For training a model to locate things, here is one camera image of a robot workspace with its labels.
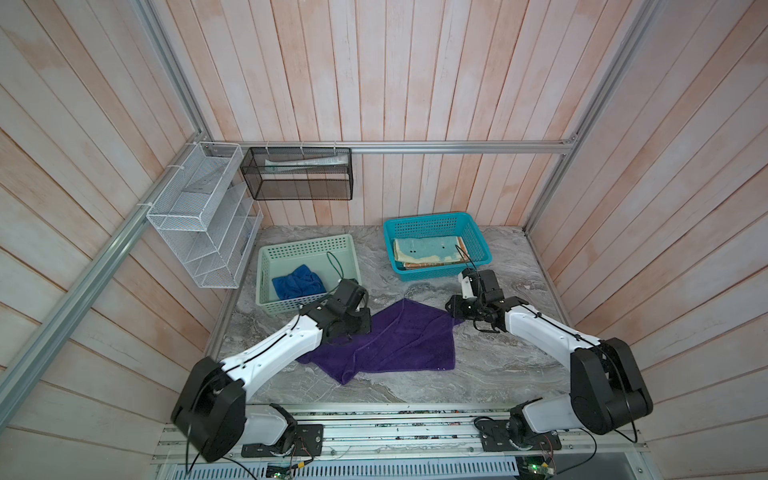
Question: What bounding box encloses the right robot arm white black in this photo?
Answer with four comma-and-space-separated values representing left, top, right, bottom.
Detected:
446, 268, 654, 449

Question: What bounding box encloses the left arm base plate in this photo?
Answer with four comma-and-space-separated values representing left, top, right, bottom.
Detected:
241, 424, 324, 459

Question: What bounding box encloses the light green plastic basket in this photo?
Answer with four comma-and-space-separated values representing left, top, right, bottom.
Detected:
255, 234, 363, 315

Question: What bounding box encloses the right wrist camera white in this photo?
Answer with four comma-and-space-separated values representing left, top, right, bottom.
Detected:
458, 270, 477, 301

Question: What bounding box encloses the aluminium frame bar left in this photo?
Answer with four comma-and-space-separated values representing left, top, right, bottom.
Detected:
1, 133, 207, 429

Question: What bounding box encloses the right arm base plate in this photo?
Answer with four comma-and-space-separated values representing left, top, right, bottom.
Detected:
473, 416, 562, 452

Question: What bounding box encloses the orange bunny print towel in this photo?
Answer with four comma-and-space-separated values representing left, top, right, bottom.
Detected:
398, 236, 473, 271

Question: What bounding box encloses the blue towel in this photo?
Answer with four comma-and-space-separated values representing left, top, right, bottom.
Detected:
271, 265, 327, 300

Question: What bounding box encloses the aluminium mounting rail front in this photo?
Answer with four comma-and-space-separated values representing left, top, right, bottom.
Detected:
149, 403, 650, 464

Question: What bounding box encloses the white wire mesh shelf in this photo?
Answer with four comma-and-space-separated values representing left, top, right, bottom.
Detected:
147, 142, 263, 289

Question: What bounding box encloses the aluminium frame post right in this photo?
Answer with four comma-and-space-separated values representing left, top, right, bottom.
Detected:
523, 0, 667, 237

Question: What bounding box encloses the green circuit board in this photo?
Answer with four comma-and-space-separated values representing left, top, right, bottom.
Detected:
517, 457, 554, 480

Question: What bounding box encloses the white vented cable duct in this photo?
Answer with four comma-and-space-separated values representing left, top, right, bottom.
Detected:
157, 456, 519, 479

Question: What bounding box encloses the black mesh wall basket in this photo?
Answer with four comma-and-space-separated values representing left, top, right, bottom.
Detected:
240, 146, 354, 201

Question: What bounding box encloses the aluminium frame bar back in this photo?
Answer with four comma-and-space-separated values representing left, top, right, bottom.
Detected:
238, 140, 575, 155

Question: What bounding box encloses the purple towel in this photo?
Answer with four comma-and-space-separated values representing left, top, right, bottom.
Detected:
297, 299, 459, 385

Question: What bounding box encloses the aluminium frame bar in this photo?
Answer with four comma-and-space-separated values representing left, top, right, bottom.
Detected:
1, 133, 207, 429
238, 140, 575, 155

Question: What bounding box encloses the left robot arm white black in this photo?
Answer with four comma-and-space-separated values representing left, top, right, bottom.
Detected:
171, 279, 372, 462

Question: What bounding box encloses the teal plastic basket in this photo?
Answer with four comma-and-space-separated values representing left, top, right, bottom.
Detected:
384, 212, 492, 281

